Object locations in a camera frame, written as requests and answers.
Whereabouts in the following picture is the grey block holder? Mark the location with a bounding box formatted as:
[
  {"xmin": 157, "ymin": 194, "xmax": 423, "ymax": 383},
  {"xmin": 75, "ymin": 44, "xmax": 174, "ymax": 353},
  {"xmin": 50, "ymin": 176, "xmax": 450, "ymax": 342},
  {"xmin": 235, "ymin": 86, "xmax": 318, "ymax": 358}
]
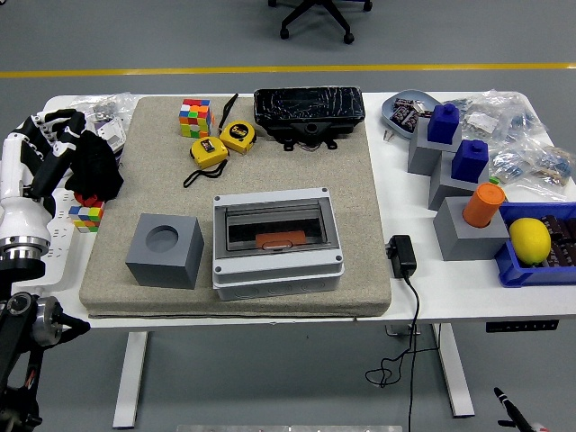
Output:
[
  {"xmin": 407, "ymin": 115, "xmax": 464, "ymax": 176},
  {"xmin": 427, "ymin": 150, "xmax": 491, "ymax": 212}
]

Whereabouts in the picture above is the yellow tape measure black strap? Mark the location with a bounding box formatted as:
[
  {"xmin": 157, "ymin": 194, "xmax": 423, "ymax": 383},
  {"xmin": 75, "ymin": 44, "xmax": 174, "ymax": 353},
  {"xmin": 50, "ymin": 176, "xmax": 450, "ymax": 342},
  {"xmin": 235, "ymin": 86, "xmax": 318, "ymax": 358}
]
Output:
[{"xmin": 183, "ymin": 136, "xmax": 230, "ymax": 189}]

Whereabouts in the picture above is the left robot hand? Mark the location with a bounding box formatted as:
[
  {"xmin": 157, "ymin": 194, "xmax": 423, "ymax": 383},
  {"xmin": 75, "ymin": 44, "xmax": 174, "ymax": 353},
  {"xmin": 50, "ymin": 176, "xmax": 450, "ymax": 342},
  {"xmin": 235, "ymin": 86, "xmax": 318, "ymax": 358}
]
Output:
[{"xmin": 0, "ymin": 109, "xmax": 87, "ymax": 251}]

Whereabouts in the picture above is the dark components pile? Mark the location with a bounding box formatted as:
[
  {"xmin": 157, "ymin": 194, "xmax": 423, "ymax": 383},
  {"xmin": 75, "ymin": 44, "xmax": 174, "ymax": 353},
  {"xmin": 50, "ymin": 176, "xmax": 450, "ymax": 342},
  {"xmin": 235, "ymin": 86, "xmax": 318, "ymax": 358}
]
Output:
[{"xmin": 539, "ymin": 214, "xmax": 576, "ymax": 270}]

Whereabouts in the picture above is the dark patterned component packet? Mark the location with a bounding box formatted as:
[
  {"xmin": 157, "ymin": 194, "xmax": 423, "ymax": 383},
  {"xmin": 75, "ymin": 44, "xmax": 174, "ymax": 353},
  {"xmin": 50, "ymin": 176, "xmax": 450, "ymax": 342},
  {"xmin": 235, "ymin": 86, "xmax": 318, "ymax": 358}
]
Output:
[{"xmin": 390, "ymin": 106, "xmax": 420, "ymax": 134}]

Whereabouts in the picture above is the grey block with round hole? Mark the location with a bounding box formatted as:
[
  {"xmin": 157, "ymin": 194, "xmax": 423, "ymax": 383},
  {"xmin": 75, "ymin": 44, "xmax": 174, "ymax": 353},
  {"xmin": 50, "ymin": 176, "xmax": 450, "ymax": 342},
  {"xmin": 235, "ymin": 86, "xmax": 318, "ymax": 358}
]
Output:
[
  {"xmin": 433, "ymin": 196, "xmax": 509, "ymax": 262},
  {"xmin": 124, "ymin": 213, "xmax": 205, "ymax": 290}
]

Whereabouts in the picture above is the black cloth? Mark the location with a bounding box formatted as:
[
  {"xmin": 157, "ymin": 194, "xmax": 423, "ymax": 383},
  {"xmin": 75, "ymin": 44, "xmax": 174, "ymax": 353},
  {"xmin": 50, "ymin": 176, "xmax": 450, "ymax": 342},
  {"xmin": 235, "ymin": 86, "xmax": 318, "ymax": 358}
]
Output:
[{"xmin": 65, "ymin": 130, "xmax": 125, "ymax": 202}]

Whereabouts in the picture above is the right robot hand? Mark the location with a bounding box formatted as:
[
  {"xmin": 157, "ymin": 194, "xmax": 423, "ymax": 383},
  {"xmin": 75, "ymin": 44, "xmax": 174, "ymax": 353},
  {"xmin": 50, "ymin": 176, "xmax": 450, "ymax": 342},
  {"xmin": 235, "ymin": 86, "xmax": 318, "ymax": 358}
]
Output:
[{"xmin": 493, "ymin": 385, "xmax": 548, "ymax": 432}]

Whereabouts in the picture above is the small colourful puzzle cube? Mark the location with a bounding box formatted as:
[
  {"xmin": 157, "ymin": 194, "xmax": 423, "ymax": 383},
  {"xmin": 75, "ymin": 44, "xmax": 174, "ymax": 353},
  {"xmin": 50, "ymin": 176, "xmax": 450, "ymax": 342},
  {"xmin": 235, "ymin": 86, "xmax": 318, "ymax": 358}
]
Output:
[{"xmin": 67, "ymin": 201, "xmax": 105, "ymax": 234}]

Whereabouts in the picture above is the white power strip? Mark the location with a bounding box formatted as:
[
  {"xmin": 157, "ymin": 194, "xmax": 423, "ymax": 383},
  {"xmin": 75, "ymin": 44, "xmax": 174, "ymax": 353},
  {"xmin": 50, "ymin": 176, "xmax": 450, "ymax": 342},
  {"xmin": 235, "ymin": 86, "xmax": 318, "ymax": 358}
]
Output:
[{"xmin": 17, "ymin": 193, "xmax": 78, "ymax": 289}]

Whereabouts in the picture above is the large colourful puzzle cube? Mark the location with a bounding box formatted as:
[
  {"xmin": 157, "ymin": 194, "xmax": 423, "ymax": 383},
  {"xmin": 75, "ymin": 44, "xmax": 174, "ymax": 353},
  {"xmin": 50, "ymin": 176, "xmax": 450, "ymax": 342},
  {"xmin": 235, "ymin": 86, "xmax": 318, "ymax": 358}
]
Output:
[{"xmin": 178, "ymin": 98, "xmax": 215, "ymax": 140}]

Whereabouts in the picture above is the black office chair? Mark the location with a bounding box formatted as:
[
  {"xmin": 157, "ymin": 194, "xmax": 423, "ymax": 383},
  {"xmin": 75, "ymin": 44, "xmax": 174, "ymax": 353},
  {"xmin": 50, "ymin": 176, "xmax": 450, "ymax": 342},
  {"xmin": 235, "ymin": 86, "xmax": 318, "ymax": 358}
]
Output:
[{"xmin": 268, "ymin": 0, "xmax": 374, "ymax": 45}]

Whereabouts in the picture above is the yellow tape measure round label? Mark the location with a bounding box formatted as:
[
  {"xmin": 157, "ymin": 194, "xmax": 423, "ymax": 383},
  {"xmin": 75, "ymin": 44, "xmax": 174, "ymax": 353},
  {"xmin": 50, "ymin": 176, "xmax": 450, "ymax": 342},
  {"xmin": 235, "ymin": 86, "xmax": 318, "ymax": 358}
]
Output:
[{"xmin": 218, "ymin": 120, "xmax": 258, "ymax": 157}]

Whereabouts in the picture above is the white switch panel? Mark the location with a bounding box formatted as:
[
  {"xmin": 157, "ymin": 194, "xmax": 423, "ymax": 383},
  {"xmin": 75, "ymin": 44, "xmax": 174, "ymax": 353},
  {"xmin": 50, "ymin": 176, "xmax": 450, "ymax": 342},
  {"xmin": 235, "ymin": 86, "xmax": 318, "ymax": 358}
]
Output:
[{"xmin": 89, "ymin": 117, "xmax": 127, "ymax": 157}]

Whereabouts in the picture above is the grey junction box clear lid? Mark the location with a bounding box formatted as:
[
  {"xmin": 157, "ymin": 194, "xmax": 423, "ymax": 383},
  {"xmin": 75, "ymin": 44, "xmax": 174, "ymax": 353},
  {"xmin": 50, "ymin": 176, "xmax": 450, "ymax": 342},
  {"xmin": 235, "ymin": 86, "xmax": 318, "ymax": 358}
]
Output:
[{"xmin": 211, "ymin": 186, "xmax": 346, "ymax": 302}]

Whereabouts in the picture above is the black adapter cord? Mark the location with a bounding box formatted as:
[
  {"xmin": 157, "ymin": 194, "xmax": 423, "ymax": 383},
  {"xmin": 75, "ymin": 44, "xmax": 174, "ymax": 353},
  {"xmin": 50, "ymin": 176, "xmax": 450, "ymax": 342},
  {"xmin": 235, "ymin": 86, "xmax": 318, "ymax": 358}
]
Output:
[{"xmin": 364, "ymin": 273, "xmax": 445, "ymax": 432}]

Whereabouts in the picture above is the black power adapter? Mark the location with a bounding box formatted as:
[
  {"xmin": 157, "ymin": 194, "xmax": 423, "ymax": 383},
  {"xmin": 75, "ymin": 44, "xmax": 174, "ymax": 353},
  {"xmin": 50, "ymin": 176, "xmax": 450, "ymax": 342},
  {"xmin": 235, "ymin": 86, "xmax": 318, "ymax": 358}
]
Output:
[{"xmin": 385, "ymin": 234, "xmax": 419, "ymax": 280}]

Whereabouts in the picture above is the blue block with knob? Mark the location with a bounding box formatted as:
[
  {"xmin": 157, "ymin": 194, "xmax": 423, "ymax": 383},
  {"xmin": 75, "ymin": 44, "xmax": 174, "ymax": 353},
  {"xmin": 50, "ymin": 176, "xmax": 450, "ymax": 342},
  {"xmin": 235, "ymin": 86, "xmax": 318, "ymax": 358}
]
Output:
[
  {"xmin": 427, "ymin": 103, "xmax": 461, "ymax": 146},
  {"xmin": 451, "ymin": 139, "xmax": 491, "ymax": 185}
]

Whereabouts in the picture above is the white table leg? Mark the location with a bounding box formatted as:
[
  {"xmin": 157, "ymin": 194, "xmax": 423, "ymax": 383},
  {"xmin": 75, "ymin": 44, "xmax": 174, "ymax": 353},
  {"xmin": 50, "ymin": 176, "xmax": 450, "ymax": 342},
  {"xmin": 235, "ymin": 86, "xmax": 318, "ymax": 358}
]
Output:
[
  {"xmin": 112, "ymin": 331, "xmax": 149, "ymax": 429},
  {"xmin": 431, "ymin": 322, "xmax": 476, "ymax": 419}
]

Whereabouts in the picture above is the black table control panel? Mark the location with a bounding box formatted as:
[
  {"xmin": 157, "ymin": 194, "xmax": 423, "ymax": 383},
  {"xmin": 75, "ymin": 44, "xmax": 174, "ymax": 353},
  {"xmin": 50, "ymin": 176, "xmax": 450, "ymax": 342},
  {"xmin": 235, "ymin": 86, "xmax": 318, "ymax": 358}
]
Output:
[{"xmin": 485, "ymin": 319, "xmax": 561, "ymax": 334}]

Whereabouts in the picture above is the blue plastic bin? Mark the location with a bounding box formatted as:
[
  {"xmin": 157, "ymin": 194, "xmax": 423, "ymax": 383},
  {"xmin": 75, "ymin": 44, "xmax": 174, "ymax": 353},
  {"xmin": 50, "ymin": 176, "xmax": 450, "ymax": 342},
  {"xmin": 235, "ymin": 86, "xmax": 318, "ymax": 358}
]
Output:
[{"xmin": 493, "ymin": 201, "xmax": 576, "ymax": 288}]

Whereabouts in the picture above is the orange cylinder battery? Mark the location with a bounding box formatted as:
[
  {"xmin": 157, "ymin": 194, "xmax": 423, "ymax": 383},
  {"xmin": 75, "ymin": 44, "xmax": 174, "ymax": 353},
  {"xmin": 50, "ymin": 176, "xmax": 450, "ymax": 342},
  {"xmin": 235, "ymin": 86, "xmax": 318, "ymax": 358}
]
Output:
[
  {"xmin": 255, "ymin": 230, "xmax": 307, "ymax": 250},
  {"xmin": 462, "ymin": 182, "xmax": 507, "ymax": 229}
]

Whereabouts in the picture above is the blue-grey dish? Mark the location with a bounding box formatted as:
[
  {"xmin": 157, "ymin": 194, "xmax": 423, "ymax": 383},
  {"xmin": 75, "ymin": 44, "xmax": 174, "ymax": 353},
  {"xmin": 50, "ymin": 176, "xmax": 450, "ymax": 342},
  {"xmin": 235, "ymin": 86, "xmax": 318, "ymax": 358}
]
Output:
[{"xmin": 381, "ymin": 89, "xmax": 445, "ymax": 141}]

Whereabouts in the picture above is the grey-brown mat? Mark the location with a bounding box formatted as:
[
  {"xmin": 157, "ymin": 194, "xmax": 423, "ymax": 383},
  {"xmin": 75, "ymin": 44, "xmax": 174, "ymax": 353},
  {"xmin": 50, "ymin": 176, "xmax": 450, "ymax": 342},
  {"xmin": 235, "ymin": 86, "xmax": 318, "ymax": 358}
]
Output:
[{"xmin": 78, "ymin": 95, "xmax": 392, "ymax": 320}]

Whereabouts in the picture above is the clear bag of parts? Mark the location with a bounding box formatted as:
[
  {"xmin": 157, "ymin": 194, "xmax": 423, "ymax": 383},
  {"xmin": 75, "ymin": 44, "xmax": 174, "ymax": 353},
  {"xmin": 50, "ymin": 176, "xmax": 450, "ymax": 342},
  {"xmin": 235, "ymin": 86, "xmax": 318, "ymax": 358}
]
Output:
[
  {"xmin": 530, "ymin": 146, "xmax": 576, "ymax": 202},
  {"xmin": 67, "ymin": 92, "xmax": 139, "ymax": 134},
  {"xmin": 489, "ymin": 134, "xmax": 563, "ymax": 186},
  {"xmin": 449, "ymin": 88, "xmax": 541, "ymax": 152}
]

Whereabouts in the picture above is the black film-wrapped device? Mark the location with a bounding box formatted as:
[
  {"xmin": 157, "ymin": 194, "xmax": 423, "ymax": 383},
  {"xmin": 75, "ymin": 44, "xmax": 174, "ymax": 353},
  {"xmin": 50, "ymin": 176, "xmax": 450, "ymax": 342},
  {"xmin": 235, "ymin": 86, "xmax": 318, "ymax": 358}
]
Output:
[{"xmin": 253, "ymin": 85, "xmax": 365, "ymax": 153}]

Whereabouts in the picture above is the yellow lemon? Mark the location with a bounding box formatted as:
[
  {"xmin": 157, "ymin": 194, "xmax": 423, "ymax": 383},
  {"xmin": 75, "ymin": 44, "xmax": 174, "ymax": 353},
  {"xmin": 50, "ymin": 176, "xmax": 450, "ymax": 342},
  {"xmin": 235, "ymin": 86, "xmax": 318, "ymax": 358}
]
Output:
[{"xmin": 508, "ymin": 217, "xmax": 553, "ymax": 266}]

